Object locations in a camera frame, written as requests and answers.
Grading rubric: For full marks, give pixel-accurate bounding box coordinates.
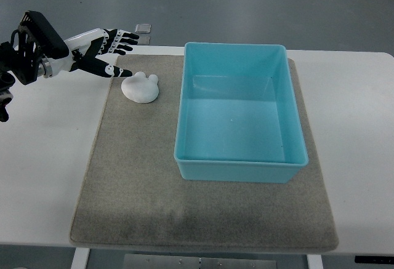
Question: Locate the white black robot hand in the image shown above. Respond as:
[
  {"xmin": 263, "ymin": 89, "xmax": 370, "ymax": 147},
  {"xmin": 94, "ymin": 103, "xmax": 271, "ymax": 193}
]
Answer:
[{"xmin": 41, "ymin": 28, "xmax": 139, "ymax": 78}]

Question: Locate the white rabbit toy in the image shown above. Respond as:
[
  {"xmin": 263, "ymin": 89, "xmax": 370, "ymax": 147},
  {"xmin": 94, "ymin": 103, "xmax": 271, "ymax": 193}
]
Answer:
[{"xmin": 121, "ymin": 71, "xmax": 159, "ymax": 103}]

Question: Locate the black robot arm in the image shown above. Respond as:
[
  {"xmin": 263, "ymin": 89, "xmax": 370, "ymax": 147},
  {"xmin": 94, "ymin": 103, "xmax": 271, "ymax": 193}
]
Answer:
[{"xmin": 1, "ymin": 10, "xmax": 70, "ymax": 122}]

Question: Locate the blue plastic box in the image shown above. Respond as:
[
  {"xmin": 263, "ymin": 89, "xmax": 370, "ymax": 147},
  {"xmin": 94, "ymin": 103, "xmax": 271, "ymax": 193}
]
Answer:
[{"xmin": 174, "ymin": 42, "xmax": 309, "ymax": 183}]

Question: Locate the lower floor outlet plate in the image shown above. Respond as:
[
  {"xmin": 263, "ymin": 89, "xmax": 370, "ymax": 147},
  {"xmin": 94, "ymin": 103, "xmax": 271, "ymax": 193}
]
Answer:
[{"xmin": 137, "ymin": 36, "xmax": 150, "ymax": 46}]

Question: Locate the floor outlet plate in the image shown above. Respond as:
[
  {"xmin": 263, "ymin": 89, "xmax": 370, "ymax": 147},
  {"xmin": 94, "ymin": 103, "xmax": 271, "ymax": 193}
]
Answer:
[
  {"xmin": 135, "ymin": 23, "xmax": 151, "ymax": 34},
  {"xmin": 137, "ymin": 36, "xmax": 150, "ymax": 46}
]

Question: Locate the upper floor outlet plate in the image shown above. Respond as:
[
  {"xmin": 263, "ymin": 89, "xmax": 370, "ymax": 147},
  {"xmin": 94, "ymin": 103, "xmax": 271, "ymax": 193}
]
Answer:
[{"xmin": 135, "ymin": 23, "xmax": 151, "ymax": 34}]

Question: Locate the grey felt mat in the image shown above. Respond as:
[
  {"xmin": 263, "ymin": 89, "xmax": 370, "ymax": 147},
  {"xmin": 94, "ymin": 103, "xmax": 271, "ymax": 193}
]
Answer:
[{"xmin": 70, "ymin": 55, "xmax": 339, "ymax": 254}]

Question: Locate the metal plate under table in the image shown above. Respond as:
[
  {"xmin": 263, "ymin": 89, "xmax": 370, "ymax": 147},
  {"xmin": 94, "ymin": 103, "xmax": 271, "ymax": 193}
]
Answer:
[{"xmin": 123, "ymin": 254, "xmax": 278, "ymax": 269}]

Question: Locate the black table control panel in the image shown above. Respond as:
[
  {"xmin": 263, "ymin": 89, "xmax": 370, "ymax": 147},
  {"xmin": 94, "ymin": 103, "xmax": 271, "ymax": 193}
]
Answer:
[{"xmin": 355, "ymin": 255, "xmax": 394, "ymax": 265}]

